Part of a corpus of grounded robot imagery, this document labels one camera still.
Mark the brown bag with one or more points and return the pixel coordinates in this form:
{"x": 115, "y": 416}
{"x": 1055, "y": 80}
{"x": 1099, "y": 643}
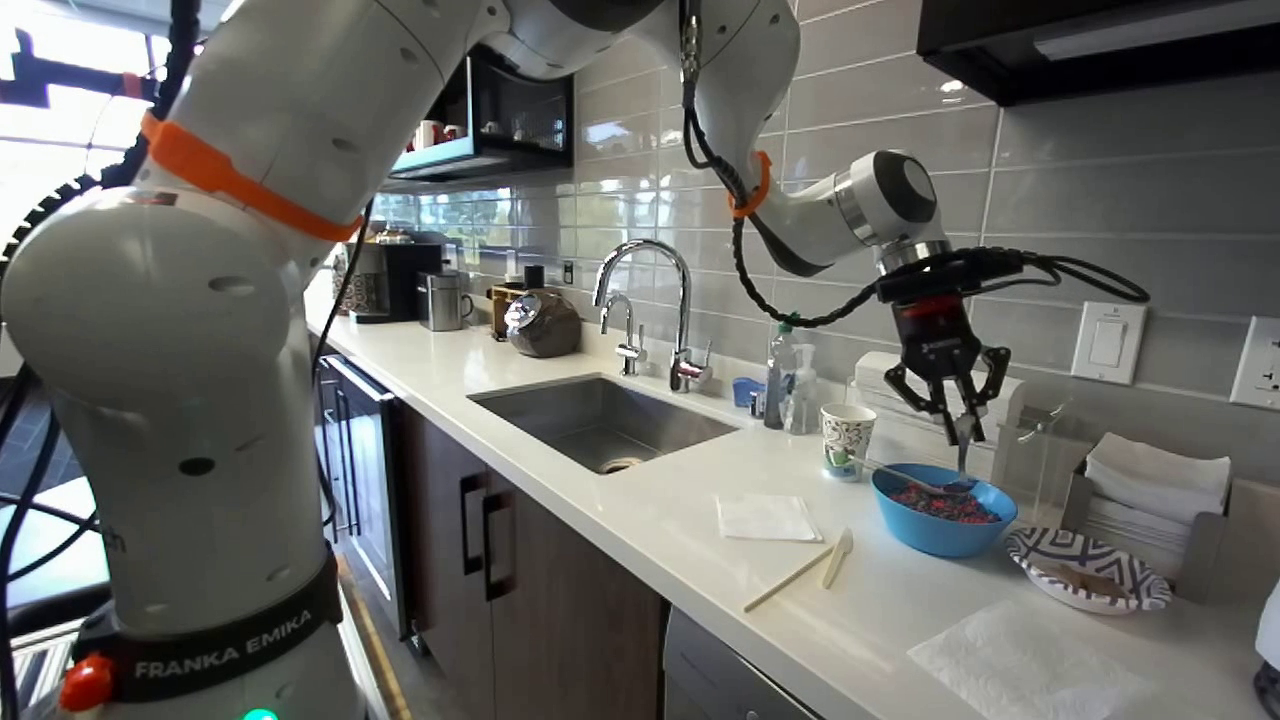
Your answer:
{"x": 544, "y": 326}

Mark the stack of white napkins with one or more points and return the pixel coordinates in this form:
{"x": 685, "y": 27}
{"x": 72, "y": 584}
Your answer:
{"x": 1152, "y": 481}

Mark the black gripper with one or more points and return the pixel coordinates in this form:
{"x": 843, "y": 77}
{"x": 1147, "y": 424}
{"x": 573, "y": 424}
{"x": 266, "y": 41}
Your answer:
{"x": 938, "y": 335}

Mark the black coffee maker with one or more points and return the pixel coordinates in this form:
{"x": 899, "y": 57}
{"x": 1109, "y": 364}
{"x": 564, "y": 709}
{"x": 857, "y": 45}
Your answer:
{"x": 385, "y": 282}

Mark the patterned paper cup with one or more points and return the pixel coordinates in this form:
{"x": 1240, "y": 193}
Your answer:
{"x": 848, "y": 441}

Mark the blue bowl of coloured beads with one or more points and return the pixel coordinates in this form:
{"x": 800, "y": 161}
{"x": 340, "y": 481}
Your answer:
{"x": 943, "y": 534}

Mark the steel mug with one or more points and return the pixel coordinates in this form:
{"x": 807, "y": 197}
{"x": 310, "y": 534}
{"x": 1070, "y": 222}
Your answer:
{"x": 444, "y": 300}

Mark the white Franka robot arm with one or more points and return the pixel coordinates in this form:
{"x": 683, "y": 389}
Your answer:
{"x": 174, "y": 374}

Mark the black wall shelf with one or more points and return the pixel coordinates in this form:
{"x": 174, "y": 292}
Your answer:
{"x": 513, "y": 115}

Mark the steel kitchen sink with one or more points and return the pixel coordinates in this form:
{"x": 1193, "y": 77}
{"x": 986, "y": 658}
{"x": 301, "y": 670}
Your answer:
{"x": 601, "y": 421}

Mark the brown piece on plate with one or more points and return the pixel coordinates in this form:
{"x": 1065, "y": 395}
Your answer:
{"x": 1084, "y": 576}

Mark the blue patterned paper plate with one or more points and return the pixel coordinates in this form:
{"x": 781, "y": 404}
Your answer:
{"x": 1084, "y": 566}

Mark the long wooden stick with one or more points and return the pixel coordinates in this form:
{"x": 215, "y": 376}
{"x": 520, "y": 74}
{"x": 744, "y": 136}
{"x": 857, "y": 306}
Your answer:
{"x": 790, "y": 576}

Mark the white folded towel pack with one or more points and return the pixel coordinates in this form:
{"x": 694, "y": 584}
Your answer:
{"x": 887, "y": 412}

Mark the small chrome tap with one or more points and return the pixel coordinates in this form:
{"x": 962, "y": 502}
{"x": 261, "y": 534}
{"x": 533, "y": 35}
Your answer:
{"x": 625, "y": 340}

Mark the clear acrylic napkin holder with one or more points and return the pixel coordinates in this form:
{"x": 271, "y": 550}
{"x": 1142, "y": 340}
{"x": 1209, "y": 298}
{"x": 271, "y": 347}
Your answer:
{"x": 1222, "y": 554}

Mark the black range hood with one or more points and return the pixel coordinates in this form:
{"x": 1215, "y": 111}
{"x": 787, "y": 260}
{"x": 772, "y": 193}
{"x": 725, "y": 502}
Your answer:
{"x": 1106, "y": 45}

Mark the white wall outlet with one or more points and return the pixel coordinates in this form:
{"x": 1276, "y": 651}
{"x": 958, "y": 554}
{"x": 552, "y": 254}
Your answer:
{"x": 1263, "y": 363}

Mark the large white paper towel sheet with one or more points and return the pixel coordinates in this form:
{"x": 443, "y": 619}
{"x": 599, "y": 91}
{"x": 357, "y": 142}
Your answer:
{"x": 1027, "y": 663}

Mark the clear soap bottle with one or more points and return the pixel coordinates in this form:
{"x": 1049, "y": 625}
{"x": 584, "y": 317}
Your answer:
{"x": 787, "y": 384}

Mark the white wall light switch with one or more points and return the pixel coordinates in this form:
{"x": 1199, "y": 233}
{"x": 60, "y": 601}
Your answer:
{"x": 1106, "y": 340}

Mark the small square white napkin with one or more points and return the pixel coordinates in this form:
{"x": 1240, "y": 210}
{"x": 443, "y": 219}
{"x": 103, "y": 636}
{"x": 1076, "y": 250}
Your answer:
{"x": 766, "y": 519}

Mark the chrome arched faucet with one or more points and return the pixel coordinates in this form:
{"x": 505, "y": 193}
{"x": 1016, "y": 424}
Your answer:
{"x": 683, "y": 306}

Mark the small blue sponge holder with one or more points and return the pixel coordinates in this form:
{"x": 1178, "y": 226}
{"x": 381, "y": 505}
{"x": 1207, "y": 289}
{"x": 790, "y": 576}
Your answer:
{"x": 744, "y": 395}

